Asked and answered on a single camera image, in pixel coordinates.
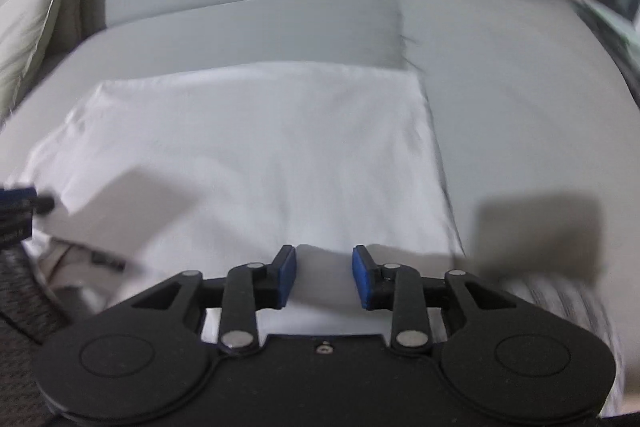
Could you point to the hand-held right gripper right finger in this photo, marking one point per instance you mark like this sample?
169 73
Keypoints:
362 277

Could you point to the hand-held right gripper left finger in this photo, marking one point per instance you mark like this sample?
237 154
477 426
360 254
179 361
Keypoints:
287 277

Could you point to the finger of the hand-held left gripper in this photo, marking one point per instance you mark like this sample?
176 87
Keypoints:
17 212

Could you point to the light grey t-shirt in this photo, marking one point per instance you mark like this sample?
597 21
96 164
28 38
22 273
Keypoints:
250 157

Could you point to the small grey-green pillow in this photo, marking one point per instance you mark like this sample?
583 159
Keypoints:
25 37

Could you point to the grey sofa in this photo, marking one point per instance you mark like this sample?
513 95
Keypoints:
525 107

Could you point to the glass side table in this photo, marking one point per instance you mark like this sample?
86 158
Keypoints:
620 57

